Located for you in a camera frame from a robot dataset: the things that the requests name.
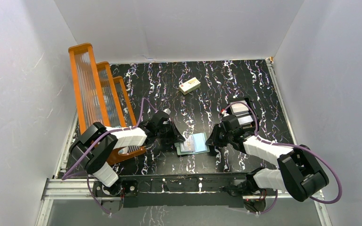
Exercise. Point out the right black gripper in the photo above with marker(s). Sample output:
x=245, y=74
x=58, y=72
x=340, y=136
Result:
x=213, y=140

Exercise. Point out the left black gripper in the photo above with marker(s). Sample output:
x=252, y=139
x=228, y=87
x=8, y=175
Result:
x=171, y=131

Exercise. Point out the silver credit card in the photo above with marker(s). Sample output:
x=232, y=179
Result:
x=242, y=113
x=188, y=146

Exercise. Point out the mint green card holder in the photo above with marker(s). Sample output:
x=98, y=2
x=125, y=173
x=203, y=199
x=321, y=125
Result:
x=200, y=144

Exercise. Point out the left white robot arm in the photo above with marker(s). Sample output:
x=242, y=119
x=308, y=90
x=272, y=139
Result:
x=93, y=148

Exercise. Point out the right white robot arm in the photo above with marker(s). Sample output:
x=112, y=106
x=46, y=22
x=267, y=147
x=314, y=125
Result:
x=297, y=171

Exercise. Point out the silver credit card in tray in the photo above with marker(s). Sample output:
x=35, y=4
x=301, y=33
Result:
x=242, y=113

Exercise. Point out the black card tray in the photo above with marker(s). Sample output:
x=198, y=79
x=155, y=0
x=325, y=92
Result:
x=246, y=100

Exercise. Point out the small cream cardboard box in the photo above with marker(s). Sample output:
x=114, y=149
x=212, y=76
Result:
x=189, y=86

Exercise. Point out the orange acrylic file rack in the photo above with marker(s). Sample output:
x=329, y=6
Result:
x=99, y=96

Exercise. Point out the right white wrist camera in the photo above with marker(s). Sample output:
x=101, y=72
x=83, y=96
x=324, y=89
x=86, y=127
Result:
x=224, y=113

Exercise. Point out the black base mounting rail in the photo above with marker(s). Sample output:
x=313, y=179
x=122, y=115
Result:
x=218, y=189

